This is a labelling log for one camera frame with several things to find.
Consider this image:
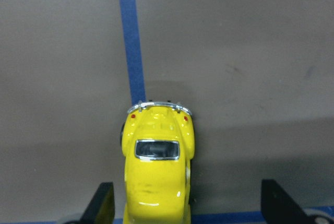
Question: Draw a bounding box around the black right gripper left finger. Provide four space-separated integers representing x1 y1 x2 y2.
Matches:
79 182 115 224

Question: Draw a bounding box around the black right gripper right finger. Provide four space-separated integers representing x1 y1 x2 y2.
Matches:
260 179 315 224

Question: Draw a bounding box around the yellow beetle toy car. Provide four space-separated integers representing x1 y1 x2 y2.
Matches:
121 101 195 223

